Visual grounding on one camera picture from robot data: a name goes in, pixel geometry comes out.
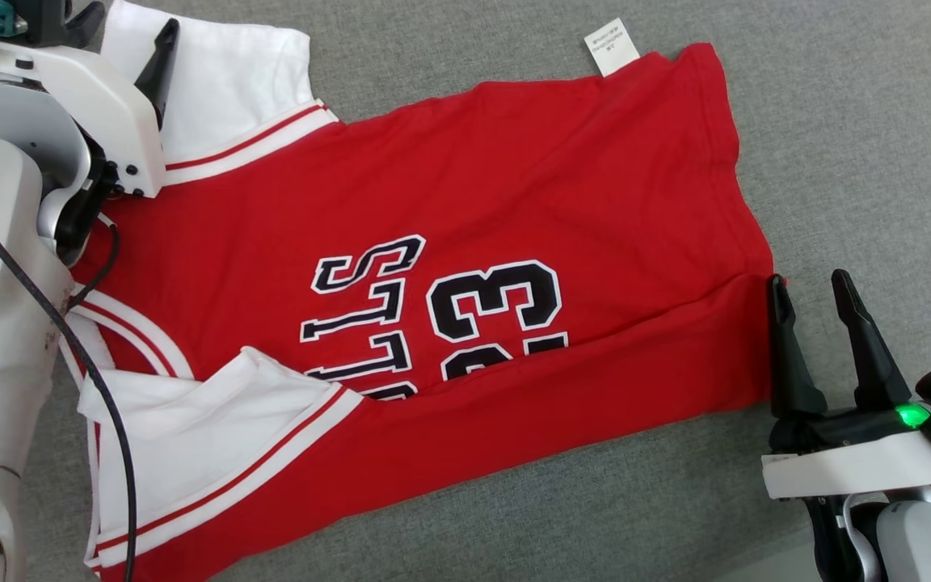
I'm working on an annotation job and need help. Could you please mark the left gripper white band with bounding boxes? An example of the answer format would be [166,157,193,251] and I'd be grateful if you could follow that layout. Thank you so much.
[0,0,182,200]

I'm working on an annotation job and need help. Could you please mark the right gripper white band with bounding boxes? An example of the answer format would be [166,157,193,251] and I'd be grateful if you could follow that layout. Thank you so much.
[760,268,931,567]

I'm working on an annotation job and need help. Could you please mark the red white number 23 jersey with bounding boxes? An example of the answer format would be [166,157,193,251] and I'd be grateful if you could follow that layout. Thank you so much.
[57,0,790,582]

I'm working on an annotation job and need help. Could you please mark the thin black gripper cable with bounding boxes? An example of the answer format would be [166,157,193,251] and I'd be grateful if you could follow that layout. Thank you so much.
[68,213,121,313]

